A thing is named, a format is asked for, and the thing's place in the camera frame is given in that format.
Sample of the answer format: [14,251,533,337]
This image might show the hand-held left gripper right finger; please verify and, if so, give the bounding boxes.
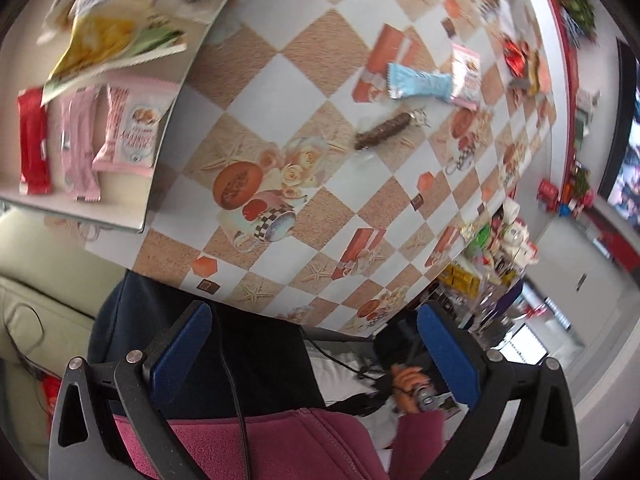
[416,302,581,480]

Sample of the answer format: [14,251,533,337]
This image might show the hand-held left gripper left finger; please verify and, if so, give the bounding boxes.
[48,299,213,480]

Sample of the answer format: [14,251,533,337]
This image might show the grey tray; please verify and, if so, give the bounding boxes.
[0,0,261,235]

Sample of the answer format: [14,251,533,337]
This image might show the dark snack bar clear wrapper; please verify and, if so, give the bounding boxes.
[354,107,431,153]

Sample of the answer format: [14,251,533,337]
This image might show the slim pink snack packet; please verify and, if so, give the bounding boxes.
[57,87,102,202]

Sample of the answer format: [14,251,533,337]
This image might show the large pink snack pouch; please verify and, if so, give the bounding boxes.
[102,71,180,178]

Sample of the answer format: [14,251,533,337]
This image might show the striped pink snack bar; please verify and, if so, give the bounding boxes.
[91,85,126,171]

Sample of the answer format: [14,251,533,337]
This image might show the light blue snack packet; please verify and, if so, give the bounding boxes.
[386,62,453,101]

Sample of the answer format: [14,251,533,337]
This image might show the pink white snack packet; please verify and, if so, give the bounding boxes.
[450,44,482,111]

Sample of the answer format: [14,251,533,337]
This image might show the red shiny snack packet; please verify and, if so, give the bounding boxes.
[502,37,531,78]

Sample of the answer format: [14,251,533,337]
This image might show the green white snack packet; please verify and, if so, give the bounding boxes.
[115,25,188,61]

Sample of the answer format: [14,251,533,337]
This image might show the yellow snack packet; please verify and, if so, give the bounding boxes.
[42,15,146,106]

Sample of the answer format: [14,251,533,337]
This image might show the person's right forearm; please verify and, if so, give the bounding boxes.
[387,407,448,480]

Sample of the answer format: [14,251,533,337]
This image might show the person's right hand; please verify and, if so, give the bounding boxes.
[391,366,436,413]

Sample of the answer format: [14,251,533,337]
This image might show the yellow boxes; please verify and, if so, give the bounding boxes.
[440,265,481,296]

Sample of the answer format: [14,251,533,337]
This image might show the person's dark pants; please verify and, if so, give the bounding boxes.
[87,270,326,421]

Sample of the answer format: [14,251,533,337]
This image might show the person's maroon jacket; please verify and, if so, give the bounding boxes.
[112,407,391,480]

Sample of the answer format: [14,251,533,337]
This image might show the white bags group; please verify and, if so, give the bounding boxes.
[497,200,538,266]

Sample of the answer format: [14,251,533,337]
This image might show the cream sofa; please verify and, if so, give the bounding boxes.
[0,207,126,461]

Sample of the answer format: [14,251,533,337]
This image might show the red gift box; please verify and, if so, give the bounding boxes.
[537,179,561,206]

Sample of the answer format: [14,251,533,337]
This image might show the pink flower pot plant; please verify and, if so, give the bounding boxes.
[570,165,596,206]

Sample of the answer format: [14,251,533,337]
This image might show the pink knitted cloth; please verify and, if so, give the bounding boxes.
[520,50,551,96]

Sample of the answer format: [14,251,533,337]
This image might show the red low ledge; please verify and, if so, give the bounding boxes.
[535,0,640,271]

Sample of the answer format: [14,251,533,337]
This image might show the white towel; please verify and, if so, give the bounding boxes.
[495,0,538,36]

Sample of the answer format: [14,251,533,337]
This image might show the green potted plant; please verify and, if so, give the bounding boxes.
[545,0,598,43]

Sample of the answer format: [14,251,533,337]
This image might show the black cable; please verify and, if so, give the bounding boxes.
[215,310,251,480]

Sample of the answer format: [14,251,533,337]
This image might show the large wall screen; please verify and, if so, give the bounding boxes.
[597,40,640,233]

